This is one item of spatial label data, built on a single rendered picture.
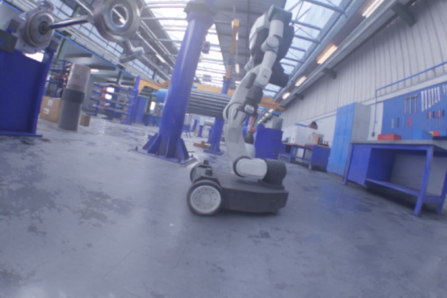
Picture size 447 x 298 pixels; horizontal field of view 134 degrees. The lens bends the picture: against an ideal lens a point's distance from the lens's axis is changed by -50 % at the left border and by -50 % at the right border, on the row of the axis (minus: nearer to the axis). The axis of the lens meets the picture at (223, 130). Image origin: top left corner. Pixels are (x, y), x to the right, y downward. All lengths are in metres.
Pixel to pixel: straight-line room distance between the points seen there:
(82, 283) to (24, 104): 2.15
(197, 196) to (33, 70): 2.21
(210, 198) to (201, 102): 3.61
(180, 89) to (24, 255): 2.36
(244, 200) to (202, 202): 0.25
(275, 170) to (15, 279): 1.39
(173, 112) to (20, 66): 2.01
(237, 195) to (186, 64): 1.95
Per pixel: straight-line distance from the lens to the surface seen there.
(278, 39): 1.21
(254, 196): 1.14
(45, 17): 2.28
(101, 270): 0.64
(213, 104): 4.43
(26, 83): 2.50
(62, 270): 0.64
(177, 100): 2.52
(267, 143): 3.37
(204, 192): 1.03
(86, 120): 4.59
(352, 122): 4.57
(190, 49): 2.72
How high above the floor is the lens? 0.45
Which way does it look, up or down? 2 degrees up
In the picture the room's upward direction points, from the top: 12 degrees clockwise
